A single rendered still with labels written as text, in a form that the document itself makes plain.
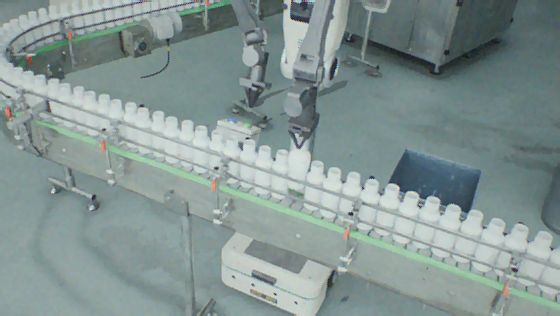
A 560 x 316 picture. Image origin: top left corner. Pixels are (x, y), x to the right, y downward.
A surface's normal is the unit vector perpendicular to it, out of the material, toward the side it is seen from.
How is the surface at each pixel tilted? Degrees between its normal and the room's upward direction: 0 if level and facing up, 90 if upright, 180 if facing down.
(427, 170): 90
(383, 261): 90
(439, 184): 90
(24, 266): 0
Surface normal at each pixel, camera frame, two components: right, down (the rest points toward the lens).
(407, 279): -0.43, 0.48
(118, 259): 0.06, -0.83
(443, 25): -0.70, 0.41
